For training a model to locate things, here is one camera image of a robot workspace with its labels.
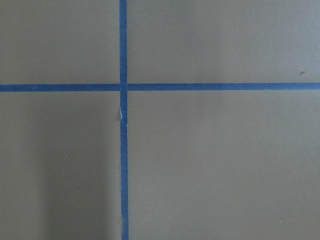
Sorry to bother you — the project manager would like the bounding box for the brown paper table mat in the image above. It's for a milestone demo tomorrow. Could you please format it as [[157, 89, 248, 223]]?
[[0, 0, 320, 240]]

